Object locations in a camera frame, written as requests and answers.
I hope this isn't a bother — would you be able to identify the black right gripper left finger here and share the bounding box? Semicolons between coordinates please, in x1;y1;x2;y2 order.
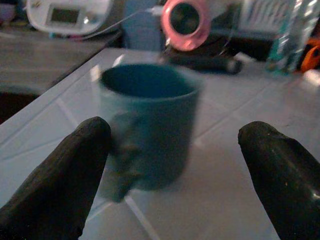
0;116;112;240

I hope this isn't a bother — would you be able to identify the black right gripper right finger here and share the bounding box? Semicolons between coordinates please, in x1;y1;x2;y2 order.
237;121;320;240

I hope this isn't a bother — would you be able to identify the blue ceramic mug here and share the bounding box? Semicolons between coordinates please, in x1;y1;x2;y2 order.
98;63;201;203

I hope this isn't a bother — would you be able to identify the orange plastic object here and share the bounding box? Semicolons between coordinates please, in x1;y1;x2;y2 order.
298;37;320;74

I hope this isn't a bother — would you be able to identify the dark countertop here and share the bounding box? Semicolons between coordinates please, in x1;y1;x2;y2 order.
0;30;123;95

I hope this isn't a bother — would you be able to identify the black cylindrical object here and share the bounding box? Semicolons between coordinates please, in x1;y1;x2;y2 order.
167;55;243;75

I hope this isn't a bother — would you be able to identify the clear plastic packaging bag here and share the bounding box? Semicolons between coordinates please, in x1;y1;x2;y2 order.
264;0;320;73

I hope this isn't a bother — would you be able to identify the white rice cooker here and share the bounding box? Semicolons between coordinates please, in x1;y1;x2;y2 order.
25;0;116;36

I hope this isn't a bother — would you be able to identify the pink round container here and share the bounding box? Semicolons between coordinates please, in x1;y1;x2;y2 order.
161;0;212;52

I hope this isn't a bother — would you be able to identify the white cable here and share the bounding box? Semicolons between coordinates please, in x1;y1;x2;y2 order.
82;6;165;40

